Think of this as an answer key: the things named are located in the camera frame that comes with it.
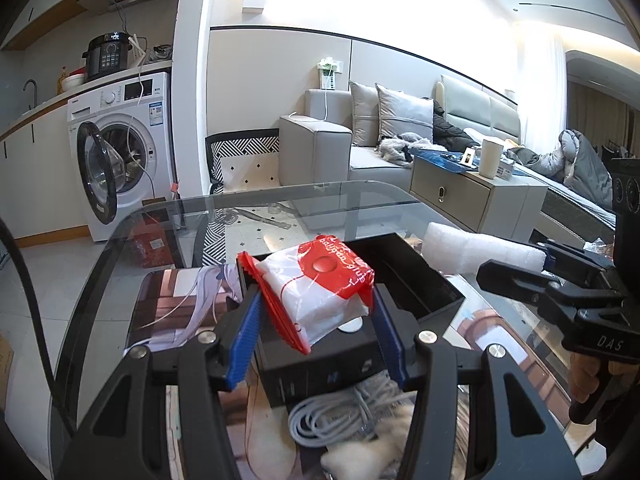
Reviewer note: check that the white foam roll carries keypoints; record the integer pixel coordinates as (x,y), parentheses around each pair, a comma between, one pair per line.
(480,252)

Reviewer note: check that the grey duvet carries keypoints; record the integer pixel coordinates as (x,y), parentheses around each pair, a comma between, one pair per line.
(575,160)

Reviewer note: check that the red and white tissue packet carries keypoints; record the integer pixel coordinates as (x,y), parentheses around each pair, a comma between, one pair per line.
(320,280)

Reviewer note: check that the grey furry cloth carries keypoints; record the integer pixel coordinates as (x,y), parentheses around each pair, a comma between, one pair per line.
(397,147)

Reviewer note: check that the white washing machine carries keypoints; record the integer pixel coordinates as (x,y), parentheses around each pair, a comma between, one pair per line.
(150,130)

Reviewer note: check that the wall socket with charger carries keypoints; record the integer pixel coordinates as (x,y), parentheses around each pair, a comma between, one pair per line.
(329,72)

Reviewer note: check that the small picture frame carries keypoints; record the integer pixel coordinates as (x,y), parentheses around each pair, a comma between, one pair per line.
(468,156)

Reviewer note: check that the person's right hand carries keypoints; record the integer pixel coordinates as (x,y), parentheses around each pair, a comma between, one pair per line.
(584,380)

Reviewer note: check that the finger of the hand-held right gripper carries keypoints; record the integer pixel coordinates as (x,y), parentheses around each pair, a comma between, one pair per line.
(520,280)
(575,260)

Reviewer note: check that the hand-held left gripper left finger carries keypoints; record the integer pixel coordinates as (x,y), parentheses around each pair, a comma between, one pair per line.
(245,340)

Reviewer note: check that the black cardboard box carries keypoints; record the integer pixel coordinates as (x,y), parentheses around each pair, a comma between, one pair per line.
(320,370)

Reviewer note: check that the beige cushion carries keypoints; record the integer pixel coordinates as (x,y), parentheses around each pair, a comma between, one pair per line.
(361,115)

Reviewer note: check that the beige curtain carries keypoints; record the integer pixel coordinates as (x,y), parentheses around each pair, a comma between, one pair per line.
(595,115)

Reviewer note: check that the small white box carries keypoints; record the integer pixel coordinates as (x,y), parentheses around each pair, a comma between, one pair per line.
(506,169)

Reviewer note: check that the kitchen counter cabinet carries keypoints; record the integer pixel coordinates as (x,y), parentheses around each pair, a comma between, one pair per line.
(45,185)

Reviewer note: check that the red bag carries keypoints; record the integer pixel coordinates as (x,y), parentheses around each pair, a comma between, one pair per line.
(155,245)

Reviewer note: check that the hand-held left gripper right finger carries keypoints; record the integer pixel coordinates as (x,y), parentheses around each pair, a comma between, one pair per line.
(391,345)

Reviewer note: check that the beige side cabinet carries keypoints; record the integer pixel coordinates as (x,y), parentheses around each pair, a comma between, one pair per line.
(475,205)

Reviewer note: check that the black jacket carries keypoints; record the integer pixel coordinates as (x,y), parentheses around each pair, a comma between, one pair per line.
(450,127)

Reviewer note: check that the printed desk mat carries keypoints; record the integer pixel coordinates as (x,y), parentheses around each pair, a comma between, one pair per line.
(165,305)

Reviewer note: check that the upper kitchen cabinet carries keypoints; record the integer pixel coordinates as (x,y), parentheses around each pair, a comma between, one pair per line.
(45,0)

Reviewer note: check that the bed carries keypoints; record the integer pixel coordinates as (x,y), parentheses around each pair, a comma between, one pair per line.
(575,210)

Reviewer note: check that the white and blue plush toy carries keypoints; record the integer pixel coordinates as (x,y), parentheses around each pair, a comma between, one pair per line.
(350,460)

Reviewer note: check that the white cylindrical canister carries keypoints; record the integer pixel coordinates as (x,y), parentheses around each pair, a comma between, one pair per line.
(491,160)

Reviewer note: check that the blue mat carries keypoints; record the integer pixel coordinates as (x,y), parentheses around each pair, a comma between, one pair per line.
(440,157)

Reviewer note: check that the black and white patterned chair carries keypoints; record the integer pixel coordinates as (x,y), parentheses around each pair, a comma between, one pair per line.
(245,152)

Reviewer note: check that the white bowl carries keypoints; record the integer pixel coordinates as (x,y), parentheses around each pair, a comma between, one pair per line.
(74,82)

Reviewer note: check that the white round puck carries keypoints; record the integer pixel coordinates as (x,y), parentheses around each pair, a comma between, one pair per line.
(350,326)

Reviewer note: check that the black pressure cooker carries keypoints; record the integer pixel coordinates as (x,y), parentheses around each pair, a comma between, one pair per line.
(110,57)

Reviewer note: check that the grey cushion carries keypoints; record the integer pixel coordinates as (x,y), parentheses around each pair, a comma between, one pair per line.
(405,115)

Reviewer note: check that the brown cardboard box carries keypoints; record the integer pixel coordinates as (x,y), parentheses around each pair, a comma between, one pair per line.
(5,370)

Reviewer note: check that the kitchen faucet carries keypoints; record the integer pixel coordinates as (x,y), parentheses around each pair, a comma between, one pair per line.
(33,92)

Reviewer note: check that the beige sofa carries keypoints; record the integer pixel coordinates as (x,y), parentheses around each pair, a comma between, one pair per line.
(315,150)

